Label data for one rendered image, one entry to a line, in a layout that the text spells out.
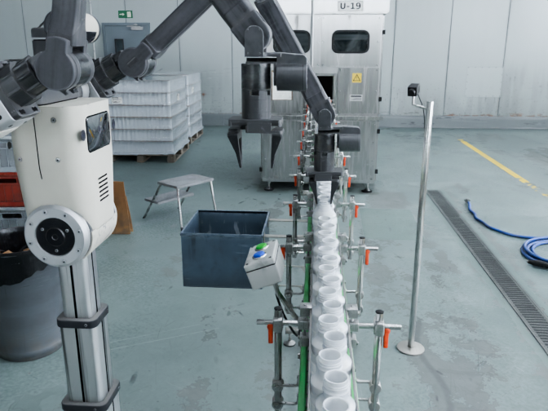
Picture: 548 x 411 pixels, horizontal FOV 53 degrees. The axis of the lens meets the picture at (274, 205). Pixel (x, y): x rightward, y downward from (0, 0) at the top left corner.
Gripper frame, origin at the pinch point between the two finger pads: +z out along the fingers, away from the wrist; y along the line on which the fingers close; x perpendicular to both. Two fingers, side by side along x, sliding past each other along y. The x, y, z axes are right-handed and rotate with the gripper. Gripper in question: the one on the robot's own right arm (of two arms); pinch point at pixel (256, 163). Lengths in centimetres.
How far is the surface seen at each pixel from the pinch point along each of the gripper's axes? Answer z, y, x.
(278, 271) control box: 31.2, 3.4, 18.9
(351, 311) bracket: 28.4, 19.8, -6.7
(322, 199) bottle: 18.6, 14.2, 42.4
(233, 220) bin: 49, -22, 115
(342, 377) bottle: 24.5, 16.4, -36.3
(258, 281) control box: 34.0, -1.5, 18.7
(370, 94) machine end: 24, 72, 508
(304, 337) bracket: 34.9, 10.5, -6.4
